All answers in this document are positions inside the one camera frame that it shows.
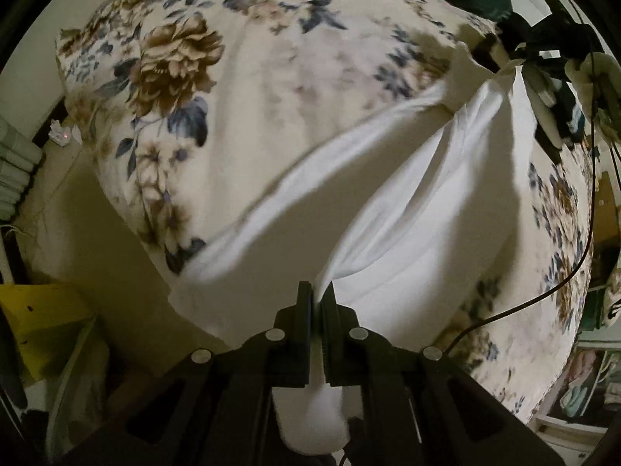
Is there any white t-shirt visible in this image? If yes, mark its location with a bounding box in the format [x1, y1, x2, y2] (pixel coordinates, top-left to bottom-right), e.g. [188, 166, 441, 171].
[166, 40, 538, 455]

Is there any black grey striped folded garment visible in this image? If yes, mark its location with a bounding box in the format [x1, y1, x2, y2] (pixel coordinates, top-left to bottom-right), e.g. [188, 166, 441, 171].
[522, 62, 586, 150]

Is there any floral bed blanket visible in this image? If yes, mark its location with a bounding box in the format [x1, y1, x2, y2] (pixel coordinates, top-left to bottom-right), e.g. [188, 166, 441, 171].
[57, 0, 588, 421]

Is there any black cable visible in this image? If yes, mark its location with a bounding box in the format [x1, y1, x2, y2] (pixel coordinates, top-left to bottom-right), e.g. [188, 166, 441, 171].
[443, 0, 607, 356]

